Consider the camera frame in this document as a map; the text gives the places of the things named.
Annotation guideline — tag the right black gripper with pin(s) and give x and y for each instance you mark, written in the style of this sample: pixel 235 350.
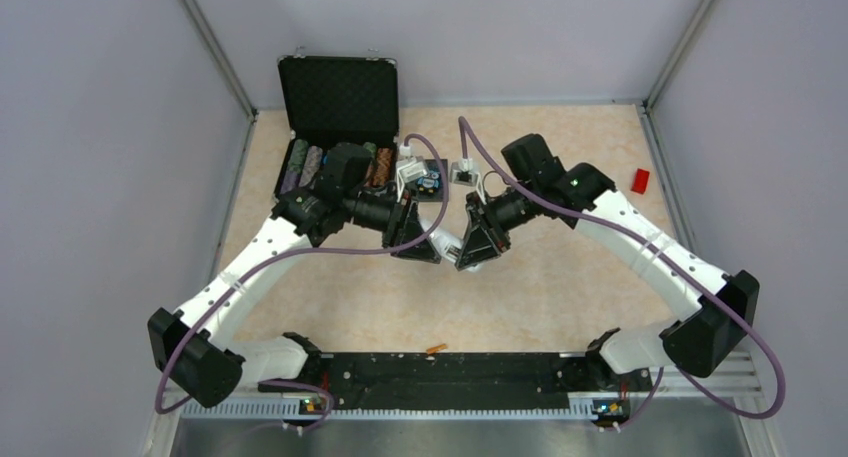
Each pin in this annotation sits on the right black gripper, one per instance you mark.
pixel 484 241

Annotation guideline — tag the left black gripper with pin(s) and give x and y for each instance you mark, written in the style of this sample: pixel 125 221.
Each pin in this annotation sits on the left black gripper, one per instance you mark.
pixel 406 224

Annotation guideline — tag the white remote control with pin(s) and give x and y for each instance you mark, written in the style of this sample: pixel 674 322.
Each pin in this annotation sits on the white remote control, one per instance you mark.
pixel 448 246

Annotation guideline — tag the orange AA battery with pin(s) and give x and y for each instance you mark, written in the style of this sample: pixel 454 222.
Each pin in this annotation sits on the orange AA battery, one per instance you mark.
pixel 436 349

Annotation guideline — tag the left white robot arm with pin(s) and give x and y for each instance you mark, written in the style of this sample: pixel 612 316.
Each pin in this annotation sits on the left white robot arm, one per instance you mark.
pixel 194 345

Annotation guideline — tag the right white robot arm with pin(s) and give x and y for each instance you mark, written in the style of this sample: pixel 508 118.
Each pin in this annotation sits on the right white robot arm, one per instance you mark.
pixel 699 335

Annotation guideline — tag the dark grey lego baseplate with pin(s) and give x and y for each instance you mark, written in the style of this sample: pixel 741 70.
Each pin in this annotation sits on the dark grey lego baseplate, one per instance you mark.
pixel 432 165

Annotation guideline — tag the blue owl toy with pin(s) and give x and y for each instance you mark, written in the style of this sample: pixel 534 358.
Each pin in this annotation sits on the blue owl toy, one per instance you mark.
pixel 430 185

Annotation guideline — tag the red lego brick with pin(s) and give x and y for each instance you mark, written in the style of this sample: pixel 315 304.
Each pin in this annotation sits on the red lego brick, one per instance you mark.
pixel 640 181

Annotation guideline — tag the black poker chip case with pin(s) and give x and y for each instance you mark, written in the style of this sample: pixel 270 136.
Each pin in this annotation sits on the black poker chip case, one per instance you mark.
pixel 333 99

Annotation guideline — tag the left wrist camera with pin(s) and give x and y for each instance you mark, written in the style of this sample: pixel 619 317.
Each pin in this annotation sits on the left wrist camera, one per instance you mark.
pixel 408 170

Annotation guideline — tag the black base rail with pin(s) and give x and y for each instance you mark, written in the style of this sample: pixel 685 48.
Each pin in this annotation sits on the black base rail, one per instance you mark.
pixel 443 386

